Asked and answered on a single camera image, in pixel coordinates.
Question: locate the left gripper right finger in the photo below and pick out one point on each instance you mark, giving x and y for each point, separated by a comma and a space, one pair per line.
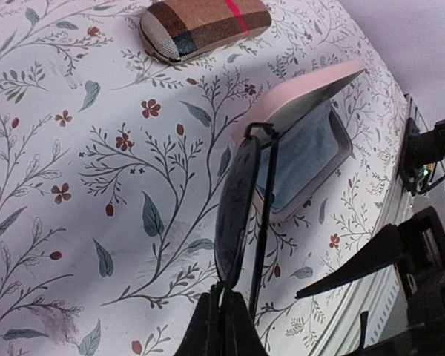
239, 336

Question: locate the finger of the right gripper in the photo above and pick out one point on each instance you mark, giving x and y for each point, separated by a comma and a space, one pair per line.
383, 250

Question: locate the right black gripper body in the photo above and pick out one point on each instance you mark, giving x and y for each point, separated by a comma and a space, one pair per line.
422, 275

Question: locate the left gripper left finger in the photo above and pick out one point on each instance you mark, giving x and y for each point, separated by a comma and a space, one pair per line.
202, 336

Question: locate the blue cleaning cloth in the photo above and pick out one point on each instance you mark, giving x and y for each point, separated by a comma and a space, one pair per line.
304, 151

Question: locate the pink translucent plastic cup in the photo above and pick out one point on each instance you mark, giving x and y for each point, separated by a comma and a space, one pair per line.
291, 100

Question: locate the black sunglasses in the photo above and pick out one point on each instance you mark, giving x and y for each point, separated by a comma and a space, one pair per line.
234, 211

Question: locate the brown striped glasses case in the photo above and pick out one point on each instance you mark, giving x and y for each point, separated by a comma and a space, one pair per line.
175, 32

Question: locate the floral patterned table mat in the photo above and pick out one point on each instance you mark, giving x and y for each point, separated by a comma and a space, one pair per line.
112, 165

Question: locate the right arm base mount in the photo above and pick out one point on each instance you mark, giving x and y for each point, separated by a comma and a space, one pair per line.
417, 150

